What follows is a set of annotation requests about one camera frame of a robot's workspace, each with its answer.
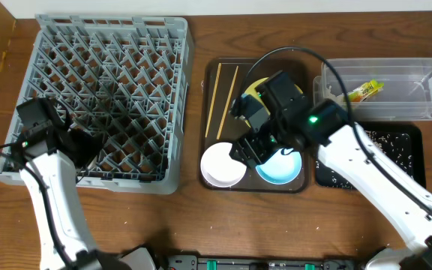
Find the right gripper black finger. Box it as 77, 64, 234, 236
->
229, 136, 256, 164
246, 133, 281, 168

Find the light blue bowl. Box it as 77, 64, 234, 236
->
256, 148, 303, 185

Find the wooden chopstick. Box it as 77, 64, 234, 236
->
216, 66, 239, 140
205, 63, 222, 138

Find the green orange snack wrapper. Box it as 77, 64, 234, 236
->
348, 79, 384, 102

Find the pile of rice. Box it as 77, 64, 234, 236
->
315, 130, 416, 190

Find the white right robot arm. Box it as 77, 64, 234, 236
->
229, 71, 432, 269

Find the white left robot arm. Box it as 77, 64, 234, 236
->
10, 97, 161, 270

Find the clear plastic waste bin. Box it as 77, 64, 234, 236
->
328, 58, 432, 122

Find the black waste tray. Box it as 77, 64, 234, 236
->
315, 122, 426, 190

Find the grey dishwasher rack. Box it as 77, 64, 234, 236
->
18, 14, 194, 194

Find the pink small bowl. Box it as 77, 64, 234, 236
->
200, 142, 247, 188

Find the dark brown serving tray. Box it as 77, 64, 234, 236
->
200, 58, 313, 194

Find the black equipment rail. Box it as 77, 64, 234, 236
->
118, 245, 432, 270

